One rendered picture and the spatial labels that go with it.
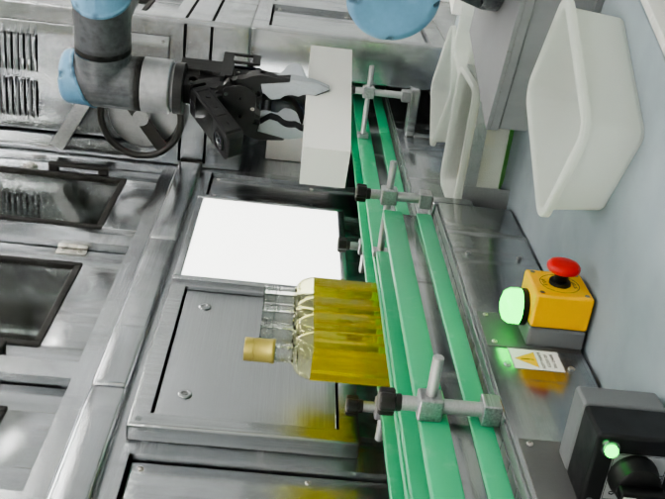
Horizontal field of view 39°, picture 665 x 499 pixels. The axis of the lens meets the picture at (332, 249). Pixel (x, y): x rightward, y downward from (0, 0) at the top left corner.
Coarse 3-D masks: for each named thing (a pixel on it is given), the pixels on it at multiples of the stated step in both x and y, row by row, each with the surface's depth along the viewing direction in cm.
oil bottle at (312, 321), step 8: (304, 320) 137; (312, 320) 137; (320, 320) 137; (328, 320) 137; (336, 320) 138; (344, 320) 138; (352, 320) 138; (360, 320) 139; (368, 320) 139; (376, 320) 139; (296, 328) 136; (304, 328) 135; (312, 328) 135; (320, 328) 135; (328, 328) 135; (336, 328) 136; (344, 328) 136; (352, 328) 136; (360, 328) 136; (368, 328) 137; (376, 328) 137; (296, 336) 136
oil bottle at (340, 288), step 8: (304, 280) 148; (312, 280) 148; (320, 280) 148; (328, 280) 149; (336, 280) 149; (344, 280) 150; (296, 288) 148; (304, 288) 146; (312, 288) 146; (320, 288) 146; (328, 288) 146; (336, 288) 147; (344, 288) 147; (352, 288) 147; (360, 288) 148; (368, 288) 148; (376, 288) 148; (296, 296) 147; (304, 296) 145; (336, 296) 145; (344, 296) 145; (352, 296) 146; (360, 296) 146; (368, 296) 146; (376, 296) 146; (296, 304) 147
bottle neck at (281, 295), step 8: (264, 288) 147; (272, 288) 147; (280, 288) 147; (288, 288) 148; (264, 296) 147; (272, 296) 147; (280, 296) 147; (288, 296) 147; (280, 304) 148; (288, 304) 148
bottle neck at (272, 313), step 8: (264, 304) 142; (272, 304) 143; (264, 312) 142; (272, 312) 142; (280, 312) 142; (288, 312) 142; (264, 320) 142; (272, 320) 142; (280, 320) 142; (288, 320) 142
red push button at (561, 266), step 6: (552, 258) 111; (558, 258) 110; (564, 258) 111; (546, 264) 110; (552, 264) 109; (558, 264) 109; (564, 264) 109; (570, 264) 109; (576, 264) 110; (552, 270) 109; (558, 270) 109; (564, 270) 108; (570, 270) 108; (576, 270) 109; (558, 276) 110; (564, 276) 109; (570, 276) 109; (564, 282) 110
